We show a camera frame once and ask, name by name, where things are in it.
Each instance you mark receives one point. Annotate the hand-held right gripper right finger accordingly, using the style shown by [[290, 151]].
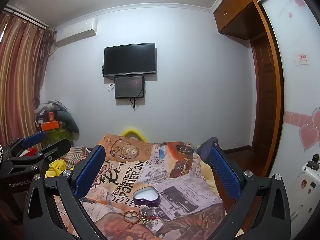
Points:
[[223, 172]]

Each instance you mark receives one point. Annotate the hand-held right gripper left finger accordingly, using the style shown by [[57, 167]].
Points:
[[91, 170]]

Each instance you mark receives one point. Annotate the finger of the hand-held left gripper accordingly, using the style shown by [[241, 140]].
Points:
[[33, 138], [56, 148]]

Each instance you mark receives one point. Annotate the purple heart-shaped tin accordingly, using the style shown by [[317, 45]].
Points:
[[145, 197]]

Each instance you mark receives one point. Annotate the green patterned bag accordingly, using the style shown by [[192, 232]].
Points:
[[58, 135]]

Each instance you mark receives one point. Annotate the small red and white object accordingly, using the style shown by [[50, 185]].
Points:
[[28, 152]]

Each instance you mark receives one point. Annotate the yellow underblanket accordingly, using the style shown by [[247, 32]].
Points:
[[208, 177]]

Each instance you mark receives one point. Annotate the yellow cloth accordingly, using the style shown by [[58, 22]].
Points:
[[56, 168]]

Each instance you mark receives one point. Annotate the orange box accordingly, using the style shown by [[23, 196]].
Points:
[[50, 125]]

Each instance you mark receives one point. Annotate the pile of clothes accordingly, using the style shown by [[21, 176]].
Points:
[[63, 120]]

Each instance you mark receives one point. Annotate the navy blue cloth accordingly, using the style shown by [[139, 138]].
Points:
[[203, 150]]

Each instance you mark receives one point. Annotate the printed blanket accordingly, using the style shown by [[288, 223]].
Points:
[[140, 165]]

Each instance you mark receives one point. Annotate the yellow pillow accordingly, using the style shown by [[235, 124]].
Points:
[[132, 131]]

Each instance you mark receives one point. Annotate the striped red curtain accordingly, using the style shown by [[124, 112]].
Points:
[[20, 80]]

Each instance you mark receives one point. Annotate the white appliance with stickers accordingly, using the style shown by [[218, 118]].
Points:
[[306, 192]]

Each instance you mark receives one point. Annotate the wooden door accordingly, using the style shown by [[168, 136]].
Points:
[[261, 92]]

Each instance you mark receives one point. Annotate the small black monitor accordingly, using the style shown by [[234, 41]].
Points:
[[129, 87]]

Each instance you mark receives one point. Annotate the large pink heart sticker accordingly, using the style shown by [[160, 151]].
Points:
[[308, 135]]

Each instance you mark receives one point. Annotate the white air conditioner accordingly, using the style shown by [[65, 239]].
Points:
[[75, 33]]

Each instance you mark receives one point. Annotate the white sliding wardrobe door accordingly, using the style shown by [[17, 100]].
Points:
[[295, 85]]

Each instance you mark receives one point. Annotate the wooden overhead cabinet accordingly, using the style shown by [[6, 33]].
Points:
[[235, 10]]

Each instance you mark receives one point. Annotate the wall-mounted black television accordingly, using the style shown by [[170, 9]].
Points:
[[130, 58]]

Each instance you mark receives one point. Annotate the curtain rail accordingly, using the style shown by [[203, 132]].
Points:
[[27, 17]]

